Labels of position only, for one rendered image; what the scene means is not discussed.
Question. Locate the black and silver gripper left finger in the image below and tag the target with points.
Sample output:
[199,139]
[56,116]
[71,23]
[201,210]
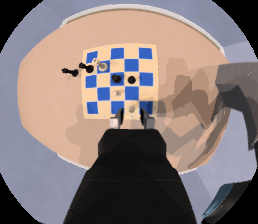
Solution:
[118,118]

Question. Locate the white bishop chess piece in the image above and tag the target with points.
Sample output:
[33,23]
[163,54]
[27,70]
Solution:
[131,110]

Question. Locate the blue and cream chessboard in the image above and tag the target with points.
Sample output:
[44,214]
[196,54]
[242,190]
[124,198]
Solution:
[138,60]

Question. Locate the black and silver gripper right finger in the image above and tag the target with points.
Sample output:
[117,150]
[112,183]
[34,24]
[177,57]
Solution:
[147,121]

